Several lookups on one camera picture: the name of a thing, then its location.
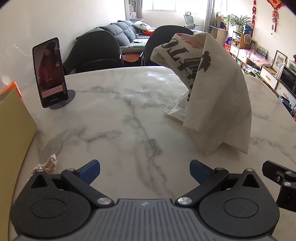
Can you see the wooden desk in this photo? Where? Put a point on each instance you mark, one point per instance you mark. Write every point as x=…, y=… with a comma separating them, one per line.
x=219, y=34

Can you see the cream woven tassel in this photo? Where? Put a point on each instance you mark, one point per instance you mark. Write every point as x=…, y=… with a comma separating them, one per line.
x=47, y=164

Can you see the orange tissue box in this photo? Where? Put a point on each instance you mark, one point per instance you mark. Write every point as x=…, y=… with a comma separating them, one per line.
x=14, y=87

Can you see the white drawer cabinet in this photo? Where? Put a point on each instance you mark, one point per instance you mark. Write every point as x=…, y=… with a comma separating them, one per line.
x=270, y=77

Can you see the wooden shelf cabinet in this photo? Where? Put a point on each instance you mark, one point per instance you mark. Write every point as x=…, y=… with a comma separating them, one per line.
x=237, y=44

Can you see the black microwave oven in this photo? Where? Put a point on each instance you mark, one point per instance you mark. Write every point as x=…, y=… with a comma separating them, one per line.
x=289, y=76

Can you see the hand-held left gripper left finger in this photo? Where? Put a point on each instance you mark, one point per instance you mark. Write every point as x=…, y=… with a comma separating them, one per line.
x=91, y=170

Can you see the red cushion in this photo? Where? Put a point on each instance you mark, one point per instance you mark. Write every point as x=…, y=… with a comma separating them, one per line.
x=152, y=32

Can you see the white printed pillow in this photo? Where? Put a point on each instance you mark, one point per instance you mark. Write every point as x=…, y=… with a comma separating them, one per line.
x=141, y=25

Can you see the black round phone stand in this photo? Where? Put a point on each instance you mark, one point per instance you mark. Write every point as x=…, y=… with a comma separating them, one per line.
x=69, y=97

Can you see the black dining chair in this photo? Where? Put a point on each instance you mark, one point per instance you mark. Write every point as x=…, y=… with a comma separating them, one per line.
x=92, y=48
x=161, y=37

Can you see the yellow cardboard box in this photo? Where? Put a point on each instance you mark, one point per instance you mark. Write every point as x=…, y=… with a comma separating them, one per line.
x=13, y=129

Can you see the pink cloth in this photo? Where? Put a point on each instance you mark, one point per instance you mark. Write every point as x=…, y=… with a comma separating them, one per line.
x=253, y=56

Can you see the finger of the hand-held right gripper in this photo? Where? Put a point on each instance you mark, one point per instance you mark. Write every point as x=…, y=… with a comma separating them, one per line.
x=274, y=170

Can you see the white plastic bag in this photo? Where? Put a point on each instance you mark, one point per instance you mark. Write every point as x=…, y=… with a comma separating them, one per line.
x=279, y=71

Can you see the grey office chair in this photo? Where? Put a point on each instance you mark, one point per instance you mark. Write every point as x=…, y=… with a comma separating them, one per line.
x=190, y=19

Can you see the potted green plant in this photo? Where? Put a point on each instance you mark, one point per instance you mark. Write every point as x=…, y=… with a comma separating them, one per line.
x=238, y=22

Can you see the framed bear picture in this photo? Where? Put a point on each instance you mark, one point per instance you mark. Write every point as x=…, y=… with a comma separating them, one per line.
x=279, y=60

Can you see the orange printed mat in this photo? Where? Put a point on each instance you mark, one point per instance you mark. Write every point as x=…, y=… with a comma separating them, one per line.
x=131, y=58

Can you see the grey sofa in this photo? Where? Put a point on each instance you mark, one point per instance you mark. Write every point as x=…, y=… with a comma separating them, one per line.
x=122, y=32

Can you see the white shopping bag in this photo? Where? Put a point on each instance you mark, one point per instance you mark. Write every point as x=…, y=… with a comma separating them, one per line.
x=215, y=92

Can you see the blue plush toy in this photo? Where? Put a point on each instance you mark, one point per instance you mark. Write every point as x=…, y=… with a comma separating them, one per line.
x=249, y=29

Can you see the black smartphone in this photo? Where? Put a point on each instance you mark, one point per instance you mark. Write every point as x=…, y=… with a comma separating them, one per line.
x=49, y=69

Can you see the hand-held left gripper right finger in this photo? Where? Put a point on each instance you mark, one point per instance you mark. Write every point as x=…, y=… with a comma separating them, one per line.
x=199, y=171

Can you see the red Chinese knot ornament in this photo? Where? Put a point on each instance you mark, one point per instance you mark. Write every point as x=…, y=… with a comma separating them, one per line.
x=275, y=14

